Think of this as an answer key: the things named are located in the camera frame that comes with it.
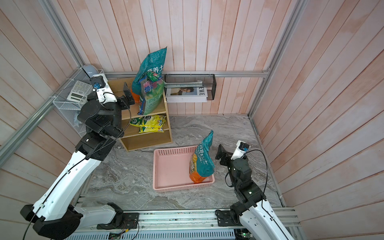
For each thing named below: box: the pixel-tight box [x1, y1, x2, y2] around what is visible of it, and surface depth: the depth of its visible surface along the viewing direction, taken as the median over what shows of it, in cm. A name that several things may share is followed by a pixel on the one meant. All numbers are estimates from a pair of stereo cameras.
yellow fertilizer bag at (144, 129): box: [138, 125, 164, 133], surface depth 87 cm
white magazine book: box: [165, 86, 208, 103], surface depth 95 cm
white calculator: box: [66, 80, 92, 103], surface depth 77 cm
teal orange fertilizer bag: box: [189, 130, 215, 184], surface depth 76 cm
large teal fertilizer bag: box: [131, 47, 167, 103], surface depth 69 cm
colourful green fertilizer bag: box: [137, 72, 164, 116], surface depth 70 cm
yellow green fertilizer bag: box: [129, 114, 166, 128], surface depth 88 cm
